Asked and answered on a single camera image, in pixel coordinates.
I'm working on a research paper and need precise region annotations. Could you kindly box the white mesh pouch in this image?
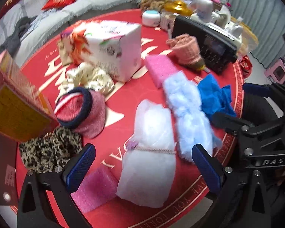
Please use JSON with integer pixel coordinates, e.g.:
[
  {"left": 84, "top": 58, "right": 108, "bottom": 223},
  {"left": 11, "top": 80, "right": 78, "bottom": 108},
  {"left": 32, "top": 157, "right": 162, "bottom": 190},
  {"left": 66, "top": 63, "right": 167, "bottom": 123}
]
[{"left": 116, "top": 99, "right": 176, "bottom": 208}]

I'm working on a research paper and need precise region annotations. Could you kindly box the white round cream jar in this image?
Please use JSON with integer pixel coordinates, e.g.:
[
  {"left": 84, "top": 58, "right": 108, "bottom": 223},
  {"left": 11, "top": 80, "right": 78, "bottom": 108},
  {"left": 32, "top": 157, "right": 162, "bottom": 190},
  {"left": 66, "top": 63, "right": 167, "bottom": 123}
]
[{"left": 142, "top": 10, "right": 161, "bottom": 27}]

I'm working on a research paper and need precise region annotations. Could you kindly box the white lotion bottle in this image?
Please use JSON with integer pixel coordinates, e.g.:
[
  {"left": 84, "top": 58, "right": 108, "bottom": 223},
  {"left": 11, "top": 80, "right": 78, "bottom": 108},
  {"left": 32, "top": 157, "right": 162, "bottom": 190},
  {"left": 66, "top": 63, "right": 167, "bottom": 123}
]
[{"left": 196, "top": 0, "right": 213, "bottom": 23}]

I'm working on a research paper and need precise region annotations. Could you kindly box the round red table mat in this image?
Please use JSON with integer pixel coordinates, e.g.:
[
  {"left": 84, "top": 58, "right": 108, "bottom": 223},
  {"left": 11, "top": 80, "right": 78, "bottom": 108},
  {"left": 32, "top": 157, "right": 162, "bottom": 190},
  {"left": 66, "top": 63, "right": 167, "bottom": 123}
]
[{"left": 9, "top": 9, "right": 245, "bottom": 228}]

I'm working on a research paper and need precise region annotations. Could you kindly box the pink foam sponge block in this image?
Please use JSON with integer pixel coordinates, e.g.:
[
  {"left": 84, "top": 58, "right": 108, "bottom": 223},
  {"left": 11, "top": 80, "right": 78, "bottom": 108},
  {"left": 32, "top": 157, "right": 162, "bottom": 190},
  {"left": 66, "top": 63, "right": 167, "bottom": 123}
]
[{"left": 145, "top": 55, "right": 179, "bottom": 89}]

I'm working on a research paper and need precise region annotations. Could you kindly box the grey covered sofa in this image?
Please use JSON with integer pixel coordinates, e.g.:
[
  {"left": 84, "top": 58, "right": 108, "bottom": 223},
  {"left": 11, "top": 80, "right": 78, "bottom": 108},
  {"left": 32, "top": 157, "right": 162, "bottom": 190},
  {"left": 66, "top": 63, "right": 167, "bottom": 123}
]
[{"left": 0, "top": 0, "right": 140, "bottom": 66}]

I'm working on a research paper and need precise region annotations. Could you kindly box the gold jar lid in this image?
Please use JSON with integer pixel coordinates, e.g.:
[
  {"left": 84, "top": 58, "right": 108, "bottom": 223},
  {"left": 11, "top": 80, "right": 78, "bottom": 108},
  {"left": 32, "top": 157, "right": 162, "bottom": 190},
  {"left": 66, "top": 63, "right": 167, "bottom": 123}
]
[{"left": 164, "top": 0, "right": 193, "bottom": 17}]

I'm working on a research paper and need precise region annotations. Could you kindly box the leopard print scrunchie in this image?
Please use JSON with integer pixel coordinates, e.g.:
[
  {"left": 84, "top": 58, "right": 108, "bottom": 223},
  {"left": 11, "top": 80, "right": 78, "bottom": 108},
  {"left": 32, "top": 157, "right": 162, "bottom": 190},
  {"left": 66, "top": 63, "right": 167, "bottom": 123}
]
[{"left": 19, "top": 127, "right": 82, "bottom": 173}]

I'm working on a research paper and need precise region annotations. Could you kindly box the dark grey coat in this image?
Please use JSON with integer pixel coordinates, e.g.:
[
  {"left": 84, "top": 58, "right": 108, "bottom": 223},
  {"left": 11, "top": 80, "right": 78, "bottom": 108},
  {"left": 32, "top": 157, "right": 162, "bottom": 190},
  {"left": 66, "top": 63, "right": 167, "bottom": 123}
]
[{"left": 0, "top": 16, "right": 37, "bottom": 57}]

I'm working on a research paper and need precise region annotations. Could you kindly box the yellow red cardboard box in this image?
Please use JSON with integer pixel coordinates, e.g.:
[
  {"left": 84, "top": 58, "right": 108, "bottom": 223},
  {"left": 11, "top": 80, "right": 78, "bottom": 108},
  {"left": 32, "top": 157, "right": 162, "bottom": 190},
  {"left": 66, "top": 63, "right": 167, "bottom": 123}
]
[{"left": 0, "top": 51, "right": 59, "bottom": 142}]

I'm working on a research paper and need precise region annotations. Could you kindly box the pink knit hat navy rim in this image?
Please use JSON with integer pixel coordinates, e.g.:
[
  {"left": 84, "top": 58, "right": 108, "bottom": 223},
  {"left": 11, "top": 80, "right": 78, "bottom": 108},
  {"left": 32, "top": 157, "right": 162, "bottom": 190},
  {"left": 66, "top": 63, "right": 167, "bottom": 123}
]
[{"left": 54, "top": 87, "right": 106, "bottom": 139}]

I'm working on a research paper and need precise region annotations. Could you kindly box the blue plastic shoe cover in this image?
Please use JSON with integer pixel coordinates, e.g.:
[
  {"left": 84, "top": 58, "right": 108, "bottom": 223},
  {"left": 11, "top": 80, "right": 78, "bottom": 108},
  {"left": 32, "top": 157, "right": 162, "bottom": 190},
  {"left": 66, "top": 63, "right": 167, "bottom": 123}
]
[{"left": 197, "top": 74, "right": 236, "bottom": 121}]

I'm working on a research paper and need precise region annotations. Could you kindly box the light blue fluffy cloth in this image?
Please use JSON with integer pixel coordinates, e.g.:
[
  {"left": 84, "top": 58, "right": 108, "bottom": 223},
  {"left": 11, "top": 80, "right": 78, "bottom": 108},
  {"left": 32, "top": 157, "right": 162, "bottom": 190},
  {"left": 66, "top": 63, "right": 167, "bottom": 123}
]
[{"left": 163, "top": 71, "right": 222, "bottom": 163}]

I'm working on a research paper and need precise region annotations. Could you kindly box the thin pink foam sheet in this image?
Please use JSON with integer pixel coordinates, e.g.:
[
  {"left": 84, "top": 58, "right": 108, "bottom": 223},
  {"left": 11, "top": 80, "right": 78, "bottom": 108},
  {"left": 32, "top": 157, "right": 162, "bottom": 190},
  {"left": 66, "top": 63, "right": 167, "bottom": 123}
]
[{"left": 71, "top": 165, "right": 118, "bottom": 214}]

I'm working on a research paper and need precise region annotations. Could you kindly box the white tissue pack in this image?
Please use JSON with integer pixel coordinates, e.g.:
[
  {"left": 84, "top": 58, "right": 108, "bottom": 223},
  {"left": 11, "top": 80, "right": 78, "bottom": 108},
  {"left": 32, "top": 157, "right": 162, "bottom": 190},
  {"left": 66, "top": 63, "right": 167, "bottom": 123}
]
[{"left": 60, "top": 20, "right": 142, "bottom": 82}]

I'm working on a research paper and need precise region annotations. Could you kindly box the red candy tin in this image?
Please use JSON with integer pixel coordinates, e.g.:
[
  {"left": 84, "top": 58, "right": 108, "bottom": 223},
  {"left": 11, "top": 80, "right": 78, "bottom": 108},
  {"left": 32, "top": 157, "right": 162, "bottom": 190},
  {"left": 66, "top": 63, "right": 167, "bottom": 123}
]
[{"left": 239, "top": 55, "right": 253, "bottom": 78}]

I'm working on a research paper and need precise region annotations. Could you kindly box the cream dotted scrunchie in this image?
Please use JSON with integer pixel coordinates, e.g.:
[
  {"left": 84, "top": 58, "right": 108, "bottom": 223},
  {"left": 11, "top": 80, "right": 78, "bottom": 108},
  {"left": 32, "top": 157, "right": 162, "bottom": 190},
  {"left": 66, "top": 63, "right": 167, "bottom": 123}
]
[{"left": 59, "top": 62, "right": 115, "bottom": 97}]

